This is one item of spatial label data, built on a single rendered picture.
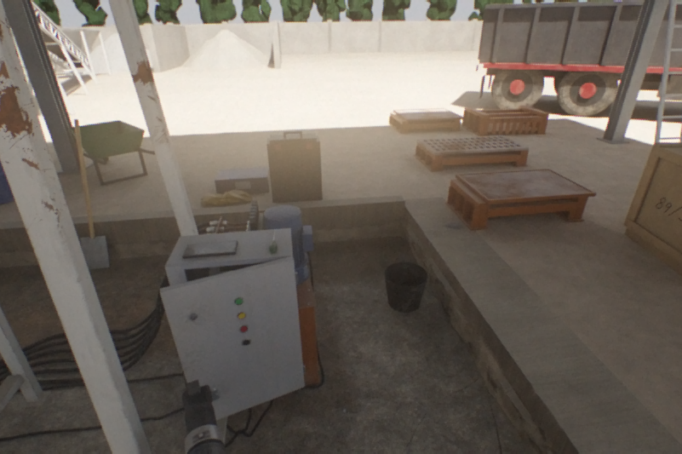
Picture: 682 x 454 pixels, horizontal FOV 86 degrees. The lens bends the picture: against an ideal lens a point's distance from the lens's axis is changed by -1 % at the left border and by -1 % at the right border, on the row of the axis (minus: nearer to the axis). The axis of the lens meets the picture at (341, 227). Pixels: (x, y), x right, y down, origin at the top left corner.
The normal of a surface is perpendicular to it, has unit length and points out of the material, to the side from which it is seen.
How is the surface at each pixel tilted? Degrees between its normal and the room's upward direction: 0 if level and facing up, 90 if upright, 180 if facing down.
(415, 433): 0
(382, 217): 90
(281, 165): 90
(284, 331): 90
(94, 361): 80
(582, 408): 6
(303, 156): 90
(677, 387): 0
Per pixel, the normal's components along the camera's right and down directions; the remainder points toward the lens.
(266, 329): 0.42, 0.41
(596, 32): -0.43, 0.42
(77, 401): -0.01, -0.89
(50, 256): 0.13, 0.30
